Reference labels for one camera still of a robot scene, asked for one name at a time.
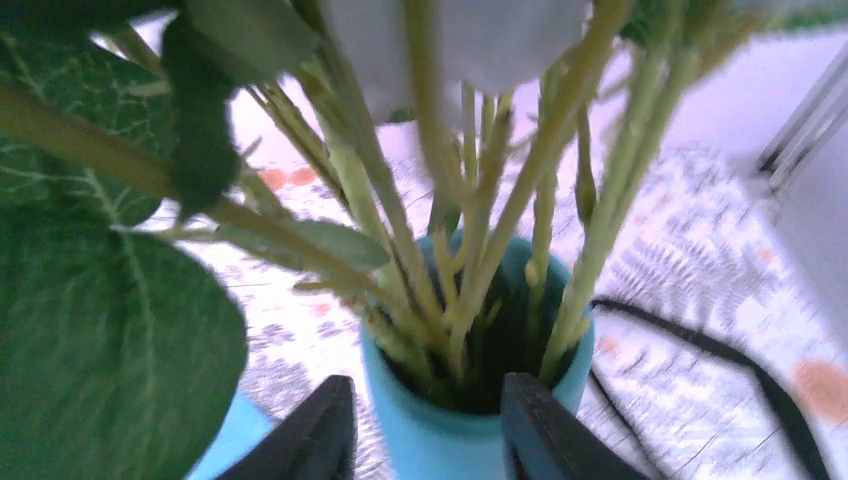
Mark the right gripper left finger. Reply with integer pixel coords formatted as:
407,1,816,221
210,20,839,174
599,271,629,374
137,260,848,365
219,375,357,480

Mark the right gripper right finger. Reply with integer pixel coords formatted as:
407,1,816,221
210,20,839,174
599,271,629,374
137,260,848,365
501,372,656,480

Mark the blue wrapping paper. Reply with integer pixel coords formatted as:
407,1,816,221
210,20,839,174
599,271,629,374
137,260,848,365
185,390,276,480

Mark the peach rose stem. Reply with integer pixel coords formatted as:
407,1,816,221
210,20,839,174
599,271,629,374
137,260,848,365
1,1,394,479

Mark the black ribbon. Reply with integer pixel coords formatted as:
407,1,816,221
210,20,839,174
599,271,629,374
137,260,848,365
589,297,833,479

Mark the cream white rose stem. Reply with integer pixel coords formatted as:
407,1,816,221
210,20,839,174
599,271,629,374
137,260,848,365
537,1,847,385

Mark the artificial flower bouquet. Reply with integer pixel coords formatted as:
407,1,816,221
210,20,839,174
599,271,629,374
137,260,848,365
316,1,629,378

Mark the teal cylindrical vase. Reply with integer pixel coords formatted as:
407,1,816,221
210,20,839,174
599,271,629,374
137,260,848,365
360,236,595,479

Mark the floral patterned table mat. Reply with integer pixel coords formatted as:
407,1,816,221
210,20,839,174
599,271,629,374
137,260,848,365
183,147,847,479

